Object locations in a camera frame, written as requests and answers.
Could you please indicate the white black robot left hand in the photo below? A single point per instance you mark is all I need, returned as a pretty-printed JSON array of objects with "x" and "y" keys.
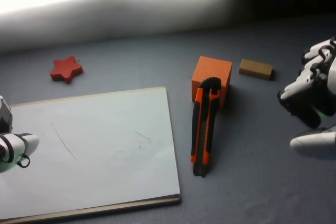
[{"x": 14, "y": 145}]

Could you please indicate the white paper sheet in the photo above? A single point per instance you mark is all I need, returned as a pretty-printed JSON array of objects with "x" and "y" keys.
[{"x": 105, "y": 142}]

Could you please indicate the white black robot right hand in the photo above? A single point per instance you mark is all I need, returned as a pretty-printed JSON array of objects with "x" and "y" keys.
[{"x": 304, "y": 90}]

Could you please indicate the orange black utility knife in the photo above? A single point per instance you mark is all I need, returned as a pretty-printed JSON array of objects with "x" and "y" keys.
[{"x": 204, "y": 142}]

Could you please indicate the grey table cloth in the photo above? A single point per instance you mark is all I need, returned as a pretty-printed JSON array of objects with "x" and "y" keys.
[{"x": 249, "y": 182}]

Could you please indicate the orange cube block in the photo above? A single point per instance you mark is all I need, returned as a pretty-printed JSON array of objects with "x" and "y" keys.
[{"x": 215, "y": 69}]

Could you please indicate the tan wooden rectangular block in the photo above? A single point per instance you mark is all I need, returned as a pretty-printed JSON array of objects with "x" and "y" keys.
[{"x": 254, "y": 68}]

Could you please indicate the red star block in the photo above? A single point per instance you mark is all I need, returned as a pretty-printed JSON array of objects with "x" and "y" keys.
[{"x": 65, "y": 69}]

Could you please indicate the white rectangular board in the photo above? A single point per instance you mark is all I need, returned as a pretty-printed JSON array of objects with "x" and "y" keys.
[{"x": 157, "y": 201}]

